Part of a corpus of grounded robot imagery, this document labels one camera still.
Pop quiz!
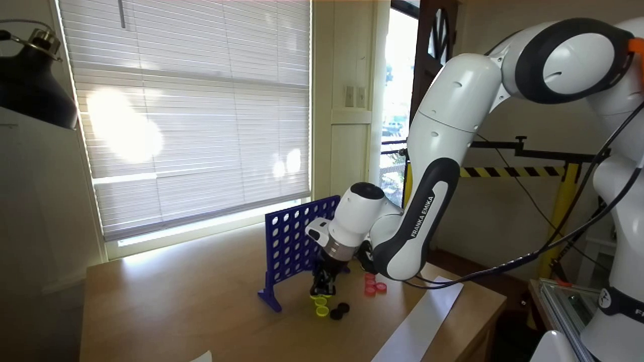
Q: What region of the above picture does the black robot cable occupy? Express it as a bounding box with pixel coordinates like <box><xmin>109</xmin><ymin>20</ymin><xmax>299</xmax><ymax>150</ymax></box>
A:
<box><xmin>401</xmin><ymin>99</ymin><xmax>644</xmax><ymax>292</ymax></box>

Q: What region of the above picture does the white window blind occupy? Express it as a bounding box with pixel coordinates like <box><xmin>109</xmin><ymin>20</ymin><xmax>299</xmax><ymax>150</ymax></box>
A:
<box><xmin>58</xmin><ymin>0</ymin><xmax>310</xmax><ymax>240</ymax></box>

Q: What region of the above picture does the yellow disc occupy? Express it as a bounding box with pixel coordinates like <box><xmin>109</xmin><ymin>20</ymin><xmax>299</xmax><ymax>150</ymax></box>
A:
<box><xmin>312</xmin><ymin>296</ymin><xmax>331</xmax><ymax>318</ymax></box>

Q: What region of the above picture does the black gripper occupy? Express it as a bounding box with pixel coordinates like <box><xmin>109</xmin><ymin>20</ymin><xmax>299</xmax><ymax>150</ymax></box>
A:
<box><xmin>310</xmin><ymin>251</ymin><xmax>351</xmax><ymax>296</ymax></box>

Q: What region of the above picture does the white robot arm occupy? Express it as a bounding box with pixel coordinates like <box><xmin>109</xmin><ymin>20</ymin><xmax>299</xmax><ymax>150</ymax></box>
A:
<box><xmin>306</xmin><ymin>19</ymin><xmax>644</xmax><ymax>362</ymax></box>

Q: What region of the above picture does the yellow black barrier stand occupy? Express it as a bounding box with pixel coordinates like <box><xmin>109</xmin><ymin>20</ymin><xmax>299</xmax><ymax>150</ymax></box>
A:
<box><xmin>429</xmin><ymin>146</ymin><xmax>580</xmax><ymax>268</ymax></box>

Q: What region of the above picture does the blue connect four grid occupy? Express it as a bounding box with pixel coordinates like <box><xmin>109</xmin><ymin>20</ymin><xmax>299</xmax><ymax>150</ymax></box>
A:
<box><xmin>257</xmin><ymin>196</ymin><xmax>341</xmax><ymax>312</ymax></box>

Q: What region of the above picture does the black disc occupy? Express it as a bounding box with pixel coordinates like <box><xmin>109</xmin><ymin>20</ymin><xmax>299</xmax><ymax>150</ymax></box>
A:
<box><xmin>331</xmin><ymin>310</ymin><xmax>343</xmax><ymax>319</ymax></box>
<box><xmin>336</xmin><ymin>302</ymin><xmax>351</xmax><ymax>314</ymax></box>

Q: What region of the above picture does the red disc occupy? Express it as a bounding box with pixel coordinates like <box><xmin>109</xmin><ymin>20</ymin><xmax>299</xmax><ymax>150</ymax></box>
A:
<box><xmin>374</xmin><ymin>281</ymin><xmax>386</xmax><ymax>293</ymax></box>
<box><xmin>363</xmin><ymin>285</ymin><xmax>379</xmax><ymax>298</ymax></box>

